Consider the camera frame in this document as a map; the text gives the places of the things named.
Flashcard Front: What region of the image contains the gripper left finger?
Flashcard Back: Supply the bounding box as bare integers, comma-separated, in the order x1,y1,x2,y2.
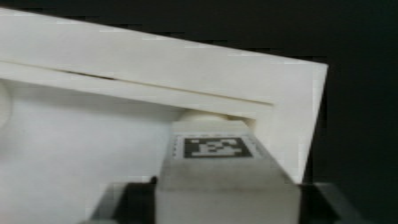
82,177,159,224

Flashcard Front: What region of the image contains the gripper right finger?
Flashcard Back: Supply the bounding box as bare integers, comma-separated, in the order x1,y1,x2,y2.
299,182,372,224

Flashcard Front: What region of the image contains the white table leg with tag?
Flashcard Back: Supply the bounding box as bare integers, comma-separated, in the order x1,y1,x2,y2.
155,111,301,224

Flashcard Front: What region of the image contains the white U-shaped obstacle fence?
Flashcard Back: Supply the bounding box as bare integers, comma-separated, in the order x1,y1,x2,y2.
0,7,327,180

